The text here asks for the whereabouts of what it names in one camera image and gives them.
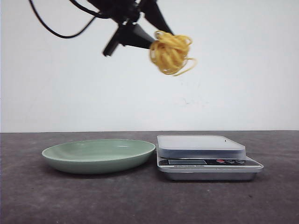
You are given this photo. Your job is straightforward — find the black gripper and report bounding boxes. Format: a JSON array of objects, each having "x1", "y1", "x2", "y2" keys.
[{"x1": 87, "y1": 0, "x2": 175, "y2": 57}]

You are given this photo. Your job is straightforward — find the yellow vermicelli noodle bundle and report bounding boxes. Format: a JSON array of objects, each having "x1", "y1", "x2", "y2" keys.
[{"x1": 149, "y1": 30, "x2": 197, "y2": 76}]

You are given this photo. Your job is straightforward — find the silver digital kitchen scale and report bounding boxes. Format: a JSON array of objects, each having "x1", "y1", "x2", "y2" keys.
[{"x1": 157, "y1": 135, "x2": 264, "y2": 181}]

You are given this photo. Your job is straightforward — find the light green oval plate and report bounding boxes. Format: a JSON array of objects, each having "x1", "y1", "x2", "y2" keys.
[{"x1": 42, "y1": 139, "x2": 156, "y2": 175}]

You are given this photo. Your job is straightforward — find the black cable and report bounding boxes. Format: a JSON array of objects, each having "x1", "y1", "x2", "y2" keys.
[{"x1": 28, "y1": 0, "x2": 103, "y2": 39}]

